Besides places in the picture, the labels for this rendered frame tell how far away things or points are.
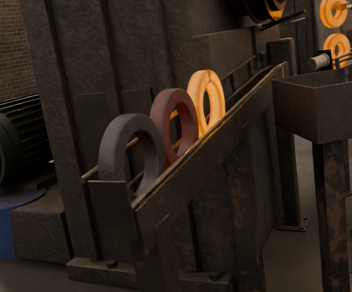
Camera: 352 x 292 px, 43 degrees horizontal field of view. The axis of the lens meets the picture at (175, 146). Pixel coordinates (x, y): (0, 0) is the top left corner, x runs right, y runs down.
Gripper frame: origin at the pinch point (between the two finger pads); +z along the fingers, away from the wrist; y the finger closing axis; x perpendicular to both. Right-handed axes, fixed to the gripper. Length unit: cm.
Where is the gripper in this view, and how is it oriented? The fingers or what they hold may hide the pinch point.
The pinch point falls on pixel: (334, 6)
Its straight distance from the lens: 223.9
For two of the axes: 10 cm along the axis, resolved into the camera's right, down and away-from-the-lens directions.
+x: -1.2, -9.5, -2.9
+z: -5.1, -1.9, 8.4
